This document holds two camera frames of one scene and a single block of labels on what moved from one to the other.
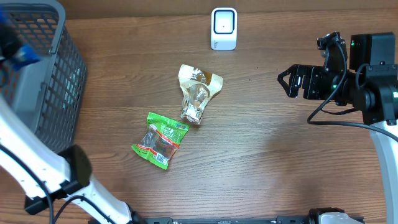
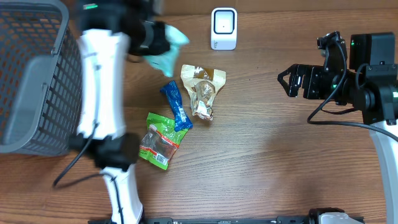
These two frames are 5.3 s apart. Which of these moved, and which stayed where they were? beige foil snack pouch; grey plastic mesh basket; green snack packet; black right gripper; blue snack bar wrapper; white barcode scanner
Moved: beige foil snack pouch; blue snack bar wrapper
Stayed: grey plastic mesh basket; green snack packet; white barcode scanner; black right gripper
